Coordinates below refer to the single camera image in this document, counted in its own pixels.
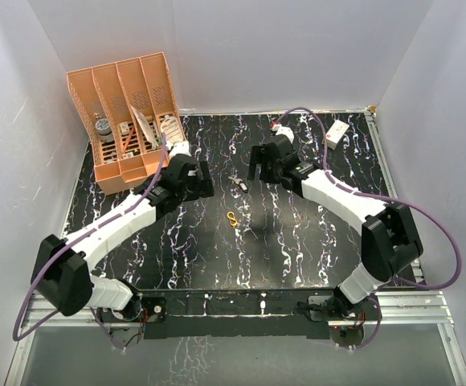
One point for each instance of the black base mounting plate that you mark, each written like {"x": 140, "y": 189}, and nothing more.
{"x": 312, "y": 313}

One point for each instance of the orange carabiner keyring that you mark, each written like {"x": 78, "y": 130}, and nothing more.
{"x": 232, "y": 219}

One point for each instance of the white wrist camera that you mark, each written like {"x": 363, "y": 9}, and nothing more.
{"x": 278, "y": 129}
{"x": 182, "y": 147}

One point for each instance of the grey round tin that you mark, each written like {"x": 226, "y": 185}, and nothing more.
{"x": 103, "y": 129}

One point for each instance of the key with black tag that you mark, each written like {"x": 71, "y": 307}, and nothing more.
{"x": 240, "y": 184}

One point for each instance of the white label packet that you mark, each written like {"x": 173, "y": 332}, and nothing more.
{"x": 171, "y": 127}

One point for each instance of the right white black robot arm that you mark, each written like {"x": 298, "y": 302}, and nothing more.
{"x": 390, "y": 239}

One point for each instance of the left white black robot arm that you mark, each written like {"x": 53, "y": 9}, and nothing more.
{"x": 63, "y": 267}

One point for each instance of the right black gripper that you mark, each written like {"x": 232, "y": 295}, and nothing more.
{"x": 259, "y": 158}

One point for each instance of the white red small box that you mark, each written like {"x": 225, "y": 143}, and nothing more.
{"x": 335, "y": 133}

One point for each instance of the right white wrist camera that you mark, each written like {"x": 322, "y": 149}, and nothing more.
{"x": 278, "y": 129}

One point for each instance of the orange pencil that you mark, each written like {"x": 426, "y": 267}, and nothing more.
{"x": 127, "y": 139}

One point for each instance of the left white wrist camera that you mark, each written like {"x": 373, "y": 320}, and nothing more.
{"x": 182, "y": 147}

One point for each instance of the white packaged card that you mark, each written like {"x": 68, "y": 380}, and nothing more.
{"x": 146, "y": 128}

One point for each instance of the orange plastic file organizer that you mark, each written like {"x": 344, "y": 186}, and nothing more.
{"x": 110, "y": 90}

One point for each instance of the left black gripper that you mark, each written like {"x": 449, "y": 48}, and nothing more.
{"x": 202, "y": 187}

